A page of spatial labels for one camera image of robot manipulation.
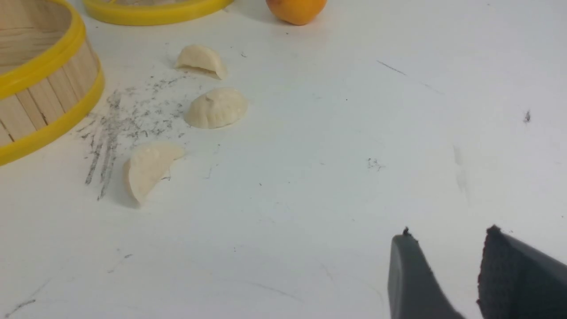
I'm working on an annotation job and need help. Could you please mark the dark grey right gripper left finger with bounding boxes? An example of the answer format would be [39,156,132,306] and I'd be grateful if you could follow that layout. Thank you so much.
[388,228,463,319]

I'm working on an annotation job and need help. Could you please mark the orange toy pear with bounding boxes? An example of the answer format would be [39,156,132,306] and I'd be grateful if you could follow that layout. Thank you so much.
[265,0,327,26]

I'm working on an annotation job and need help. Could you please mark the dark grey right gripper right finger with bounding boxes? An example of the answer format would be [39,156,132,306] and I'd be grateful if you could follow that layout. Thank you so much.
[477,226,567,319]

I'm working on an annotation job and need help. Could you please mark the woven bamboo steamer lid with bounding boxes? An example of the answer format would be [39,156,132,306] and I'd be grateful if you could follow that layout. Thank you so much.
[83,0,233,26]

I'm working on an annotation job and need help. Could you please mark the bamboo steamer tray yellow rim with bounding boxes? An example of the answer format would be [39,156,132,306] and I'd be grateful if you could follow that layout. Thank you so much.
[0,0,105,165]

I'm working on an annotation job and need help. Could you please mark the white dumpling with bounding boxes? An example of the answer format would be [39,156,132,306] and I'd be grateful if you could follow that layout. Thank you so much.
[123,141,185,207]
[175,44,228,80]
[184,87,249,129]

